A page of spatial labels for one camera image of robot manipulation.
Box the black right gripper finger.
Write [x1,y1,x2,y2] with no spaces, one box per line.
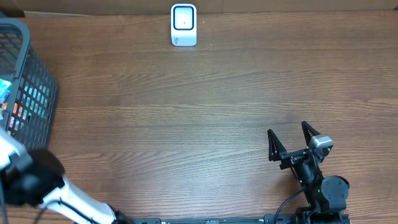
[301,121,320,146]
[267,129,287,162]

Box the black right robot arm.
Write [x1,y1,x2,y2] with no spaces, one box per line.
[264,121,350,224]

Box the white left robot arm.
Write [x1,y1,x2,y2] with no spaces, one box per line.
[1,129,132,224]

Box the white barcode scanner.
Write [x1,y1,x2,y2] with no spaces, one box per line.
[170,3,197,47]

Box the dark grey plastic basket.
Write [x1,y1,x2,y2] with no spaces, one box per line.
[1,17,59,150]

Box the teal packet in basket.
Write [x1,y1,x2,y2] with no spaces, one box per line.
[0,79,12,104]

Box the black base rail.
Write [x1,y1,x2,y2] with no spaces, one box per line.
[131,214,351,224]

